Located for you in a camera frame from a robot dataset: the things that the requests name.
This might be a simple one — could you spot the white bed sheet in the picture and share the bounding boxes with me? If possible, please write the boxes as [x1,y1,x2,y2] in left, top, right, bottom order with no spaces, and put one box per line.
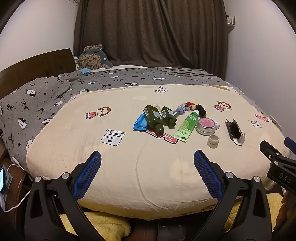
[89,65,148,73]

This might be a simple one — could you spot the cream cartoon print quilt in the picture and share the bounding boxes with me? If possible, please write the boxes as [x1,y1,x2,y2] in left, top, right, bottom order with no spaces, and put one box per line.
[26,84,290,220]

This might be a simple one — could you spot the wooden headboard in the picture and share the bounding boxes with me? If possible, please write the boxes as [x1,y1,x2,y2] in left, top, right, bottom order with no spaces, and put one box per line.
[0,48,77,99]

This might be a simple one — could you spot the patterned plush toy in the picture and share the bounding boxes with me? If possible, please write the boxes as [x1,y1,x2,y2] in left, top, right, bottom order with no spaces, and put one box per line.
[77,44,113,70]

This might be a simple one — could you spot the wooden nightstand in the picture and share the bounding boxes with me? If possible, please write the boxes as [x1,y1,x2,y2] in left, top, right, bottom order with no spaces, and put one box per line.
[0,141,31,216]

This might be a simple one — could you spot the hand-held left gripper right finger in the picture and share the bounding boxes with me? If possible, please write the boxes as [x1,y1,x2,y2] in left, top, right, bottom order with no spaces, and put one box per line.
[193,149,272,241]

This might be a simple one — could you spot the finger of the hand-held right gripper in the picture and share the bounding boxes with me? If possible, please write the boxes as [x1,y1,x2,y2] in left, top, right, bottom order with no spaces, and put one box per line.
[259,140,296,167]
[284,137,296,150]

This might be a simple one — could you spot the green tube white cap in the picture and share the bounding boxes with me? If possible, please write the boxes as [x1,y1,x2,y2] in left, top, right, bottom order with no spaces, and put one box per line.
[173,110,200,142]

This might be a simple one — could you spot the wall shelf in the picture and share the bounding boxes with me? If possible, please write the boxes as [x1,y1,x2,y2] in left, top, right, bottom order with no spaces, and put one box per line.
[225,14,237,33]

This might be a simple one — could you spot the black silver wrapper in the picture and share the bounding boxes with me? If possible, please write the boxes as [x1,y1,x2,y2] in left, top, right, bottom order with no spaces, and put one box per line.
[225,119,245,146]

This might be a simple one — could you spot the grey patterned blanket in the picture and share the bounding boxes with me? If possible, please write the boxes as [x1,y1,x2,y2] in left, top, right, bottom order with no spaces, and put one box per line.
[0,67,284,171]

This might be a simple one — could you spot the yellow fleece blanket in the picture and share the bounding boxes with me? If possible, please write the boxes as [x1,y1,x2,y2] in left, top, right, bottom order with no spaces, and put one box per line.
[59,192,285,241]

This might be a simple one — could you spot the person's right hand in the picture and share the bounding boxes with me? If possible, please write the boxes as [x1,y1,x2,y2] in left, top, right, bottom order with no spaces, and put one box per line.
[279,192,296,232]

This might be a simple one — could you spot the small white jar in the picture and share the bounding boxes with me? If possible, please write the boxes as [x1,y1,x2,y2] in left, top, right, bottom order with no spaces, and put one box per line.
[207,135,219,149]

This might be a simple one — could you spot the brown curtain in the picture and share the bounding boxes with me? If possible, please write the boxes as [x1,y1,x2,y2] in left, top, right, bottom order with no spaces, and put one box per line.
[73,0,228,79]

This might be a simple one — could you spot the dark green bottle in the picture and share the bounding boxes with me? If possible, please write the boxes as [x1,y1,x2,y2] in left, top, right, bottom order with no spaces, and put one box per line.
[161,106,177,128]
[143,105,164,134]

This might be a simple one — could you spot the white cable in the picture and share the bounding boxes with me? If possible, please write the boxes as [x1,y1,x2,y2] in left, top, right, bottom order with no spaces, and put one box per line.
[0,162,33,213]

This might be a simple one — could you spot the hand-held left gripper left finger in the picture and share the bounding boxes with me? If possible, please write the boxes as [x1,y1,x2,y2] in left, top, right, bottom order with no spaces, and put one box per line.
[24,151,102,241]

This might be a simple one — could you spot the blue packet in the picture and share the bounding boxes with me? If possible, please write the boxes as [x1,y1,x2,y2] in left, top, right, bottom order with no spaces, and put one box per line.
[133,113,149,131]

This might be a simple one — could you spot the round pink lid tin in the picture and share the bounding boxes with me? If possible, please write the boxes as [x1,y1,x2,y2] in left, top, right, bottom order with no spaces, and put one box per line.
[196,117,216,136]

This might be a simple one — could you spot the phone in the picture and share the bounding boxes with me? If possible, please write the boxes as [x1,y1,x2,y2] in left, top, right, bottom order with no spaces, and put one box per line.
[0,166,12,195]

